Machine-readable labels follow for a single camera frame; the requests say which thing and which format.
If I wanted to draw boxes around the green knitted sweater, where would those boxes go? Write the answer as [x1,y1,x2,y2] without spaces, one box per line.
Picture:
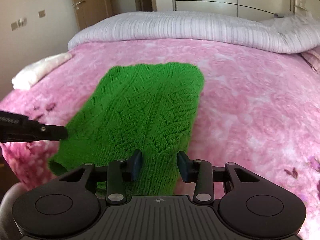
[48,62,204,196]

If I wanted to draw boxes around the white folded cloth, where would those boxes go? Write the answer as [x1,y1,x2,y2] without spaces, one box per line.
[11,52,73,90]

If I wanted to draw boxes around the pink floral blanket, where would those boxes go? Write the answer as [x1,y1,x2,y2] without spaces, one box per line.
[1,39,319,239]

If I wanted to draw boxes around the wooden door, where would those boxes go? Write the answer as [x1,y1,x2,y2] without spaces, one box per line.
[72,0,113,30]

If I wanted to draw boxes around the pink pillow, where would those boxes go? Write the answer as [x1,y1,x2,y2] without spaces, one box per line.
[301,46,320,74]

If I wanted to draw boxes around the striped lilac duvet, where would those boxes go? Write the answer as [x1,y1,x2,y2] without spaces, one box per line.
[68,11,319,54]

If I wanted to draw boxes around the wall light switch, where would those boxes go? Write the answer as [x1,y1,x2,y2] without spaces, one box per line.
[39,10,46,18]

